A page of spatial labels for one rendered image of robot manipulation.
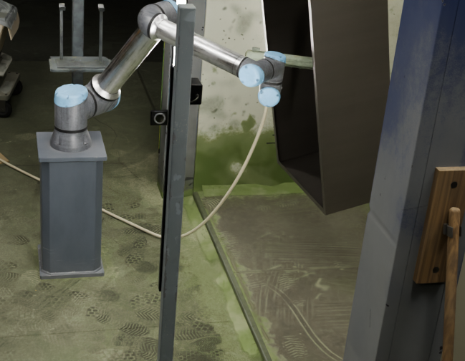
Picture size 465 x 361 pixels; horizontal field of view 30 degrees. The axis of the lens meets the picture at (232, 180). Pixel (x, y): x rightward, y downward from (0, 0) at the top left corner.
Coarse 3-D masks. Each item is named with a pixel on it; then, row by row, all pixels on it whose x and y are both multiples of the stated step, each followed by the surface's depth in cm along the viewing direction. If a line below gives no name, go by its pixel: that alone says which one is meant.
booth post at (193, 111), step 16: (192, 0) 461; (192, 112) 489; (160, 128) 506; (192, 128) 494; (160, 144) 507; (192, 144) 498; (160, 160) 509; (192, 160) 502; (160, 176) 510; (192, 176) 507; (160, 192) 512; (192, 192) 512
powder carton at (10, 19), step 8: (0, 0) 601; (0, 8) 604; (8, 8) 604; (16, 8) 604; (0, 16) 597; (8, 16) 581; (16, 16) 601; (0, 24) 569; (8, 24) 572; (16, 24) 598; (0, 32) 569; (0, 40) 580; (0, 48) 599
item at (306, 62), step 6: (252, 48) 384; (258, 48) 384; (246, 54) 384; (252, 54) 384; (258, 54) 383; (288, 54) 385; (288, 60) 383; (294, 60) 383; (300, 60) 383; (306, 60) 383; (288, 66) 385; (294, 66) 385; (300, 66) 384; (306, 66) 384; (312, 66) 383
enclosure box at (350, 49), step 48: (288, 0) 419; (336, 0) 360; (384, 0) 368; (288, 48) 430; (336, 48) 370; (384, 48) 378; (288, 96) 441; (336, 96) 380; (384, 96) 388; (288, 144) 454; (336, 144) 391; (336, 192) 402
